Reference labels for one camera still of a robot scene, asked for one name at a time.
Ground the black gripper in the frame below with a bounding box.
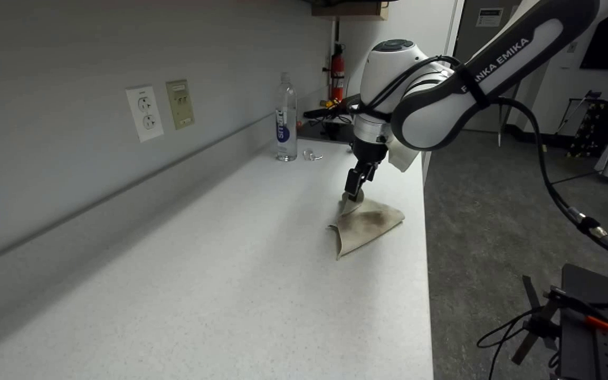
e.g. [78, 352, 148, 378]
[341, 139, 390, 209]

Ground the beige cloth towel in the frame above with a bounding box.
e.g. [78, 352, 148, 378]
[327, 196, 407, 262]

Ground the black glass cooktop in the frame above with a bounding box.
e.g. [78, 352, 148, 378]
[296, 113, 363, 147]

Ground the clear plastic water bottle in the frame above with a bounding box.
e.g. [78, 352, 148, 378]
[270, 69, 299, 165]

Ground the red fire extinguisher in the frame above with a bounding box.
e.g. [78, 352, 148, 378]
[322, 16, 348, 110]

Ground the black tripod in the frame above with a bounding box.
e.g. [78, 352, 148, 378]
[476, 273, 563, 368]

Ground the orange black clamp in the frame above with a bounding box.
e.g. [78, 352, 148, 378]
[546, 287, 608, 335]

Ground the black perforated table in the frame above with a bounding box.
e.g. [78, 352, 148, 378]
[556, 262, 608, 380]

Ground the beige wall switch plate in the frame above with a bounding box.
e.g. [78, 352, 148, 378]
[164, 75, 195, 132]

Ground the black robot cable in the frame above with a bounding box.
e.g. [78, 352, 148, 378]
[359, 54, 608, 266]

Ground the white wall power outlet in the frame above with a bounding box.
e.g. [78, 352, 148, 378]
[125, 85, 167, 145]

